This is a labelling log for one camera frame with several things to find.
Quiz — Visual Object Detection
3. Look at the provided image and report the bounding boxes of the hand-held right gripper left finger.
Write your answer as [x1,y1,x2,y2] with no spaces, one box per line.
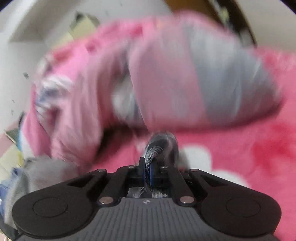
[67,157,151,207]

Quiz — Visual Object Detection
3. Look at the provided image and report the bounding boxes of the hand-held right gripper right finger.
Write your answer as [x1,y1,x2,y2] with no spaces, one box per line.
[150,162,228,207]

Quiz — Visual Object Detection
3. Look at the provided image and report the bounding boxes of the black white plaid shirt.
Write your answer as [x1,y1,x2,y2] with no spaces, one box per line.
[127,131,183,200]

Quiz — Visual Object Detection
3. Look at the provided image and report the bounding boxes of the pink floral bed blanket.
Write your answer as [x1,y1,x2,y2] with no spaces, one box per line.
[90,45,296,241]

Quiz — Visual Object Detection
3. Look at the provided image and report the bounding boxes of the pink grey quilt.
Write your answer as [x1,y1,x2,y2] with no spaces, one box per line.
[20,11,281,167]

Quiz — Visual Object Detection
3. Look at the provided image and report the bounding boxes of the grey garment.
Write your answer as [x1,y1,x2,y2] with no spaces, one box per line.
[5,156,79,227]

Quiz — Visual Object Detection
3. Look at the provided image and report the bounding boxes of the cream wardrobe cabinet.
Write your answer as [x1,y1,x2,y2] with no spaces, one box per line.
[50,13,100,47]

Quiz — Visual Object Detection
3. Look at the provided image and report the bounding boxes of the wooden door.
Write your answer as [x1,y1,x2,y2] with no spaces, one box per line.
[163,0,258,48]

